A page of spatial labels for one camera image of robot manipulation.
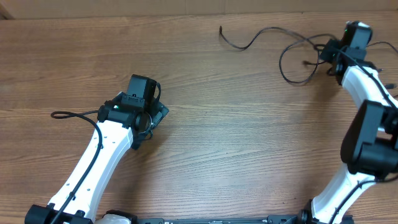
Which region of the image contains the black USB cable bundle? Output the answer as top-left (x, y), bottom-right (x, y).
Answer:
top-left (218, 26), bottom-right (338, 85)

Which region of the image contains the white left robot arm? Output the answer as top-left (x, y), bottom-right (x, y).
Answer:
top-left (24, 75), bottom-right (169, 224)

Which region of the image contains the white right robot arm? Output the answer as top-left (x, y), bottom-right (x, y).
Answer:
top-left (286, 21), bottom-right (397, 223)

